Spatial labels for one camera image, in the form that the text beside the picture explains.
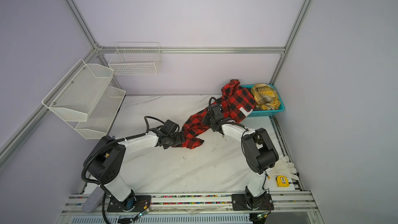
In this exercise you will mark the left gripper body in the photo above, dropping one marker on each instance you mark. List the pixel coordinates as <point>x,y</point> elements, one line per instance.
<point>174,139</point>

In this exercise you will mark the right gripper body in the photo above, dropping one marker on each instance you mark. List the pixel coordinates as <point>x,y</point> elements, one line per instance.
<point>208,121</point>

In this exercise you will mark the red black plaid shirt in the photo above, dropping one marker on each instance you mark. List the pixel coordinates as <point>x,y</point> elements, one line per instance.
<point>235,104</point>

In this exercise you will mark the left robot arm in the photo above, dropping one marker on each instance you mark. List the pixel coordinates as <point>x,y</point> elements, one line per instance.
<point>102,166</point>

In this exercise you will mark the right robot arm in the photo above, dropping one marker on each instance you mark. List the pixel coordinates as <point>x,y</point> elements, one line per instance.
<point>259,152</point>

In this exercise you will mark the teal plastic basket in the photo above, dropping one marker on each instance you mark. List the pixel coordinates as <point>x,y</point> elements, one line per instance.
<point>257,112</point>

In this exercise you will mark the yellow plaid shirt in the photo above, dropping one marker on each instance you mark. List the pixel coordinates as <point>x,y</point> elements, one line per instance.
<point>266,97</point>

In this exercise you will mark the white work glove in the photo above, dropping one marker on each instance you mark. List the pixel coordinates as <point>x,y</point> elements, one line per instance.
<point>284,167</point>

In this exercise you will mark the yellow tape measure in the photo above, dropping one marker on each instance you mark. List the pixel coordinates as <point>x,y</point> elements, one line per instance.
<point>282,181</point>

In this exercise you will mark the grey foam pad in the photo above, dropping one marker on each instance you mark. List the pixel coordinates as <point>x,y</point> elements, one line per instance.
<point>93,200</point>

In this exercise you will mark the white wire wall basket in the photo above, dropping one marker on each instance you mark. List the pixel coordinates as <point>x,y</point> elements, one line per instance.
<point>135,58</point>

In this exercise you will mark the white mesh wall shelf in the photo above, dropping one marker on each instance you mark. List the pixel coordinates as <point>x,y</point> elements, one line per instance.
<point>86,100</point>

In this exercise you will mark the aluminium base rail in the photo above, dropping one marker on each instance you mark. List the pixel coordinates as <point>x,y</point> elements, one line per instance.
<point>218,208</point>

